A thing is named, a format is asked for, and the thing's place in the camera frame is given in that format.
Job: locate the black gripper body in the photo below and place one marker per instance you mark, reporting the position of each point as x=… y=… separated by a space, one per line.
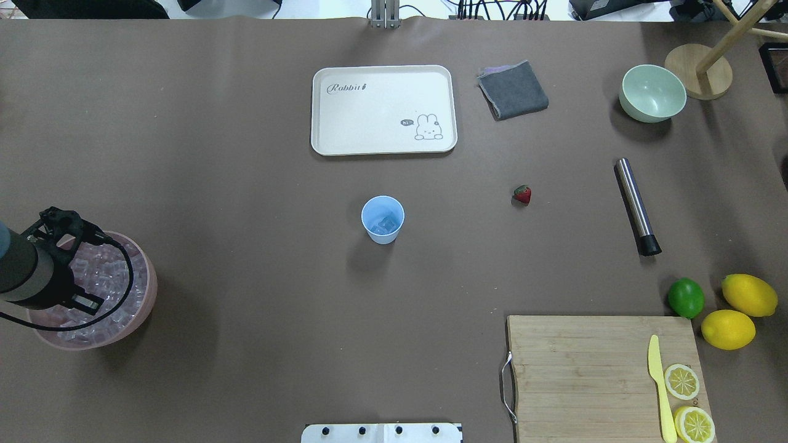
x=63 y=289

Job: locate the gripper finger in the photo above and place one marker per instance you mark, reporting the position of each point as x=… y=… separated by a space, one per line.
x=85 y=302

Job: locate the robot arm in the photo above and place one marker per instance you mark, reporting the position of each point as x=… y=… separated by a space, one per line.
x=18 y=261

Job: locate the pink bowl of ice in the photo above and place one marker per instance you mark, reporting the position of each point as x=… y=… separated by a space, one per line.
x=102 y=270

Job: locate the light blue cup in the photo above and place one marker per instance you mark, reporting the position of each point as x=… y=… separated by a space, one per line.
x=382 y=218

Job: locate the wooden cup tree stand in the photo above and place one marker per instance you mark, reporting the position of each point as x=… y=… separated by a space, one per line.
x=703 y=71

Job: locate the cream rabbit tray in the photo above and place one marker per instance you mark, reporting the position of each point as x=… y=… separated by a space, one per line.
x=366 y=110

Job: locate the red strawberry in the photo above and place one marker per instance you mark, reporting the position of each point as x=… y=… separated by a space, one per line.
x=522 y=194

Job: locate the grey folded cloth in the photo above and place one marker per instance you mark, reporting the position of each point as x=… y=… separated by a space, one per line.
x=512 y=90

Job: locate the wooden cutting board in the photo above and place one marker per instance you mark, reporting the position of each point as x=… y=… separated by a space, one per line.
x=584 y=378

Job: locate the steel muddler black tip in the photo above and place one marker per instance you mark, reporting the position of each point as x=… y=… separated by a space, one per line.
x=645 y=238

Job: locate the yellow plastic knife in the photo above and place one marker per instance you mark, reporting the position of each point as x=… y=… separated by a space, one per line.
x=654 y=361

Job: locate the green lime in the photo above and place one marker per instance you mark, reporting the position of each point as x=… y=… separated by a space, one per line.
x=686 y=298

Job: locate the lemon slice upper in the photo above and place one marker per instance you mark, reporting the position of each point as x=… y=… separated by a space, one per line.
x=682 y=382

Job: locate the lemon slice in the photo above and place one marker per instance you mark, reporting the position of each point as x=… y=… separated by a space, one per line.
x=694 y=424
x=682 y=382

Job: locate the mint green bowl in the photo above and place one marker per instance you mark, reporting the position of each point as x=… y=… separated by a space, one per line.
x=651 y=94

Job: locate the lemon slice lower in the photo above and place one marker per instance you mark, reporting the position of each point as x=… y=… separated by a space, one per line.
x=694 y=424

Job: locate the yellow lemon lower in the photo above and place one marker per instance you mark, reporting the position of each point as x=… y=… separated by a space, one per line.
x=728 y=329

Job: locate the yellow lemon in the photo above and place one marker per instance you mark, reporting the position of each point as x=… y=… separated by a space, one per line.
x=749 y=295
x=728 y=329

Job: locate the yellow lemon upper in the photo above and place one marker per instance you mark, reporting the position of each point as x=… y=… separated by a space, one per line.
x=749 y=295

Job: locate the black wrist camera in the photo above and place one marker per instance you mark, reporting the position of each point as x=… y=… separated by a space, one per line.
x=54 y=224

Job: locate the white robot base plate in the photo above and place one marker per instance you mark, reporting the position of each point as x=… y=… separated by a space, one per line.
x=384 y=432

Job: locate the aluminium frame post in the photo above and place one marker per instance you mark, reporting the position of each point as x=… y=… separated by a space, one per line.
x=385 y=14

